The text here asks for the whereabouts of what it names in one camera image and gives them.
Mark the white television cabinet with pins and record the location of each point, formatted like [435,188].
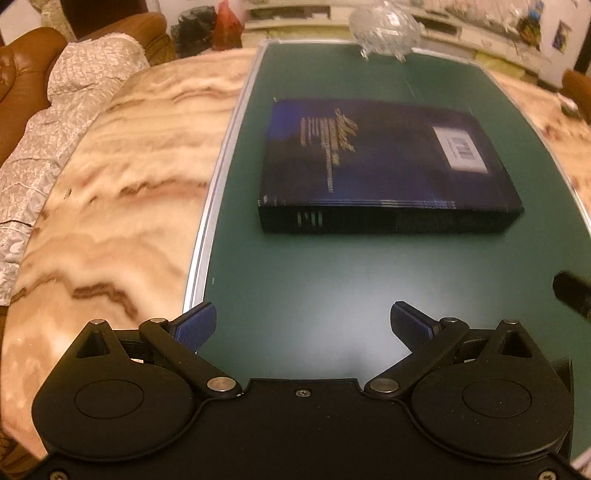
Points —
[443,25]

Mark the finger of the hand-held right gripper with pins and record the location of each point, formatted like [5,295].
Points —
[575,293]

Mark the fruit ornament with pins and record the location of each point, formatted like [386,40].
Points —
[534,31]

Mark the dark blue book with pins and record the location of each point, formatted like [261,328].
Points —
[378,161]

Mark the green board with metal frame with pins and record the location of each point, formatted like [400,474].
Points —
[369,277]

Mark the brown leather armchair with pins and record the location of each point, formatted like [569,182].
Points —
[579,94]

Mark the white lace sofa cover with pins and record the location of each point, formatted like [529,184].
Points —
[87,78]

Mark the orange plastic bag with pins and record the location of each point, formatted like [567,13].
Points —
[228,25]

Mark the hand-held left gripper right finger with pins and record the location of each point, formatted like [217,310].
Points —
[411,324]

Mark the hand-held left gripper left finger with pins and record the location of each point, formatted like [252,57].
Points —
[196,326]

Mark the lidded glass candy bowl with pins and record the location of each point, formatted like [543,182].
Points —
[385,27]

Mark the blue wall poster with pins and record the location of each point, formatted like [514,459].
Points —
[562,37]

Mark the black mesh basket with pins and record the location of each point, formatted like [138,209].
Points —
[194,27]

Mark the brown leather sofa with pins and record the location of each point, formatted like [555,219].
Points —
[27,74]

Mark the marble desktop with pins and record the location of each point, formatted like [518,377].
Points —
[138,161]

